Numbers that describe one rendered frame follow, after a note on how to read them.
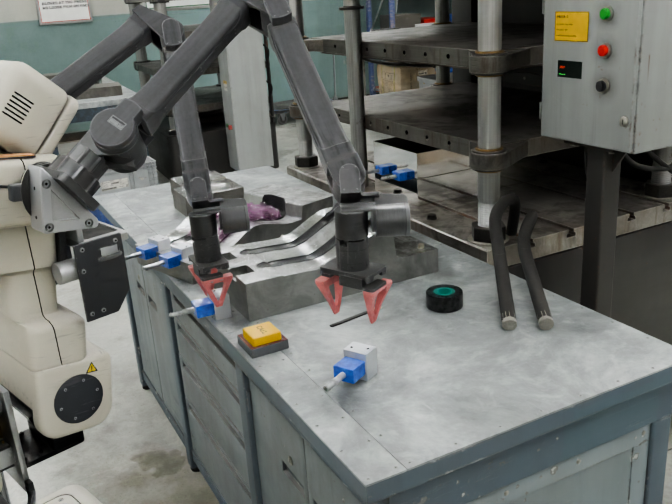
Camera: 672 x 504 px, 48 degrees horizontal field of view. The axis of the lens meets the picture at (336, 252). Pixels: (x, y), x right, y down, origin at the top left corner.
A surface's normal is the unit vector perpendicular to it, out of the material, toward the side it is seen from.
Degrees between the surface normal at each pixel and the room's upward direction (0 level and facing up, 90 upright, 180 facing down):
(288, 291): 90
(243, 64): 90
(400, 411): 0
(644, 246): 90
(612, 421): 90
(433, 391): 0
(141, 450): 0
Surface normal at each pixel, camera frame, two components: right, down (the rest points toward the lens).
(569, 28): -0.88, 0.21
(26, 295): 0.70, 0.20
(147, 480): -0.07, -0.94
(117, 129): 0.00, -0.37
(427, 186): 0.47, 0.27
